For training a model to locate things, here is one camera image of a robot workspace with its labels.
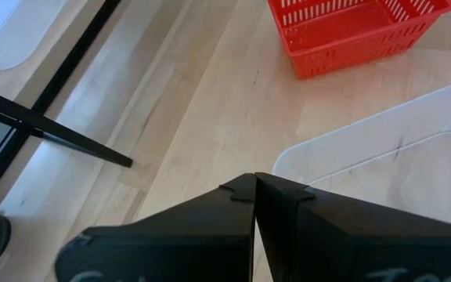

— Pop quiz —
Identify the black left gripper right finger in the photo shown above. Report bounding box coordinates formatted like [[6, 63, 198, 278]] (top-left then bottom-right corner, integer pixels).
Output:
[[254, 172, 451, 282]]

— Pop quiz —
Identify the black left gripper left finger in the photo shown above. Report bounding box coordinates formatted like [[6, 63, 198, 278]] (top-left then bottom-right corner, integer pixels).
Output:
[[54, 172, 258, 282]]

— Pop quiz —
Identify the wooden shelf with black legs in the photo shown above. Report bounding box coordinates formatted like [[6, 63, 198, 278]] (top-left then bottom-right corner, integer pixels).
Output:
[[0, 0, 135, 208]]

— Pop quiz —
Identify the red plastic basket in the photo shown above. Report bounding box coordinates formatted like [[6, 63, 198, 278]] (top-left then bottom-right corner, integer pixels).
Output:
[[267, 0, 451, 81]]

